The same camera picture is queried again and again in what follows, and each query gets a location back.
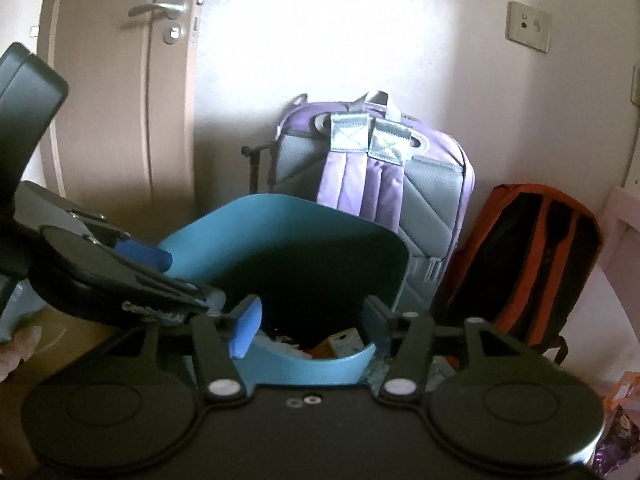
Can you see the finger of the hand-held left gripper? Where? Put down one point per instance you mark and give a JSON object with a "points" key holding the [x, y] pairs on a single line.
{"points": [[142, 255], [170, 302]]}

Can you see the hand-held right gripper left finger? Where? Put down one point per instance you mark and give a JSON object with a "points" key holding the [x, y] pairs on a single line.
{"points": [[247, 332]]}

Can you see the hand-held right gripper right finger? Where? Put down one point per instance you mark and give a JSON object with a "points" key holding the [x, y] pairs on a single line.
{"points": [[372, 322]]}

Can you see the teal plastic trash bin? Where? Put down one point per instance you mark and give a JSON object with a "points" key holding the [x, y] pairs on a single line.
{"points": [[300, 230]]}

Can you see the person's left hand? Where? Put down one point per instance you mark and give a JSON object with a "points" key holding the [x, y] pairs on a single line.
{"points": [[17, 352]]}

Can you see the orange printed carton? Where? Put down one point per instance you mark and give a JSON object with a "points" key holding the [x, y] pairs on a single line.
{"points": [[340, 345]]}

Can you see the beige wooden door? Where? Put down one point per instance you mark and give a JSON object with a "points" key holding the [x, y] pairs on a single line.
{"points": [[115, 125]]}

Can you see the purple grey backpack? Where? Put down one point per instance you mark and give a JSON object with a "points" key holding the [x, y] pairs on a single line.
{"points": [[430, 195]]}

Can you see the black folding stand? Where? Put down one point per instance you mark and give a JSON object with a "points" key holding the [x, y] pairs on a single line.
{"points": [[256, 165]]}

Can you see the orange black backpack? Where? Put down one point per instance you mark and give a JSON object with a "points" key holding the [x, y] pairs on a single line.
{"points": [[525, 270]]}

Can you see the silver door lock knob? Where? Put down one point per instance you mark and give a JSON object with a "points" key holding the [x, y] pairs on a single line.
{"points": [[172, 34]]}

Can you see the colourful snack packet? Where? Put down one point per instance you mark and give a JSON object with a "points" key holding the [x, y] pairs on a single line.
{"points": [[620, 410]]}

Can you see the white wall socket plate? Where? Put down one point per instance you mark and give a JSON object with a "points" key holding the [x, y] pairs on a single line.
{"points": [[529, 26]]}

